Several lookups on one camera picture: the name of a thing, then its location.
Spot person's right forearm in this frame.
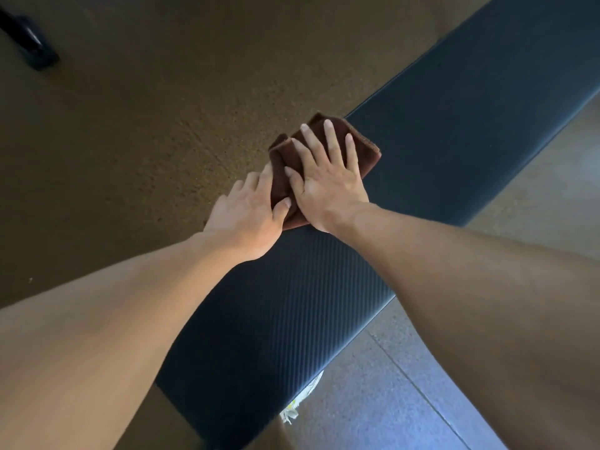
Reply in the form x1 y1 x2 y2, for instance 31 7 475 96
334 202 600 450

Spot brown cloth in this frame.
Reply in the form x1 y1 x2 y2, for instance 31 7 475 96
268 111 382 231

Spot person's left hand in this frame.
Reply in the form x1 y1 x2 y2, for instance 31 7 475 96
202 163 292 263

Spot black equipment foot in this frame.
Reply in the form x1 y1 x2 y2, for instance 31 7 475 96
0 7 61 72

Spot black padded bench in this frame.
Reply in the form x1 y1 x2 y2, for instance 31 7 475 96
155 0 600 450

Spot person's right hand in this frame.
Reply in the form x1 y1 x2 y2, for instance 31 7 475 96
283 119 371 235

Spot white patterned garment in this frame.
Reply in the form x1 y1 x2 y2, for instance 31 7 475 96
279 370 325 425

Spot person's left forearm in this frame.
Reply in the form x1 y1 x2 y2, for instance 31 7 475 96
0 231 258 450

